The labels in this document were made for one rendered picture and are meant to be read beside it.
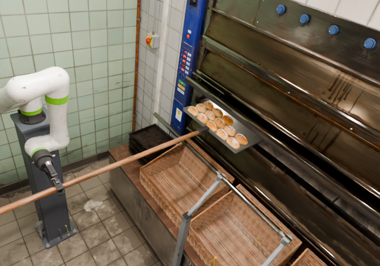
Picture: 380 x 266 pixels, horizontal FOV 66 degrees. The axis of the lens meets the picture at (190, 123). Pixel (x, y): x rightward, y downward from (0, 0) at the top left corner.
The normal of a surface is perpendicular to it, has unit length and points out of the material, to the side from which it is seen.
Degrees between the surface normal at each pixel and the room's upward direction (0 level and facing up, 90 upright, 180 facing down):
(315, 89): 70
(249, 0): 90
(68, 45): 90
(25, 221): 0
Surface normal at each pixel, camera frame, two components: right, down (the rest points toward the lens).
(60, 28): 0.61, 0.54
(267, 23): -0.78, 0.27
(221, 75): -0.68, -0.02
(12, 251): 0.14, -0.80
